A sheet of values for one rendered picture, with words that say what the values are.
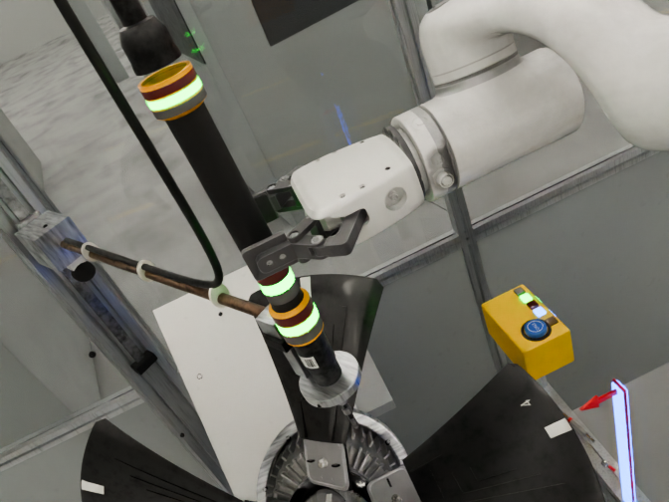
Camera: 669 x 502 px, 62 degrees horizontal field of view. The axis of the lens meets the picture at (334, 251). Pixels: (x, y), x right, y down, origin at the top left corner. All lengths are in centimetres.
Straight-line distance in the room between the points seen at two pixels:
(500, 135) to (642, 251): 146
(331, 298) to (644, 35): 50
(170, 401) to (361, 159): 100
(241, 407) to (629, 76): 83
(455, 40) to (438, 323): 123
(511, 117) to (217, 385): 73
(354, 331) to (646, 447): 162
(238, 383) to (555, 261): 104
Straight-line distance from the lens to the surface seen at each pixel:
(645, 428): 228
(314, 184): 50
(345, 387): 61
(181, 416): 143
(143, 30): 43
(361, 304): 74
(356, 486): 88
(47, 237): 104
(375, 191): 46
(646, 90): 42
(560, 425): 86
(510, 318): 115
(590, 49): 43
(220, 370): 104
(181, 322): 106
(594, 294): 192
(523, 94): 52
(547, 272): 174
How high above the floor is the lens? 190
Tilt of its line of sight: 34 degrees down
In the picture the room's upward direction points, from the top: 24 degrees counter-clockwise
